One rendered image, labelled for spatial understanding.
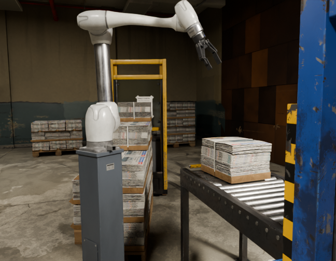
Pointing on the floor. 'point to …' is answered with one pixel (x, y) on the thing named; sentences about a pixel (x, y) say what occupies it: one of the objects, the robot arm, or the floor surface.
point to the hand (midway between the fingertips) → (214, 64)
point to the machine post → (318, 137)
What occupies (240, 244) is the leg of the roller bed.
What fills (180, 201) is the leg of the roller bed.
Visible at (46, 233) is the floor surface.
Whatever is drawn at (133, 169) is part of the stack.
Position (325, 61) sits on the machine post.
